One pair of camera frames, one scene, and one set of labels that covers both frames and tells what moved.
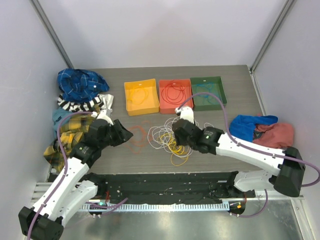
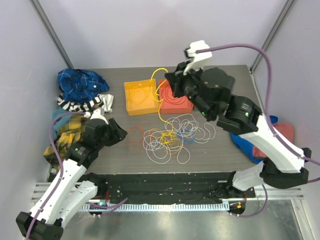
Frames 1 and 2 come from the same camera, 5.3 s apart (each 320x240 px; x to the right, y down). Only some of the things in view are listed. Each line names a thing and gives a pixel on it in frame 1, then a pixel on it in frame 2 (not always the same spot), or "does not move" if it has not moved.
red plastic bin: (173, 93) does not move
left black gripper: (121, 133) does not move
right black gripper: (179, 141) -> (176, 79)
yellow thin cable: (179, 155) -> (158, 78)
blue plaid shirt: (78, 85) does not move
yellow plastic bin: (141, 97) does not move
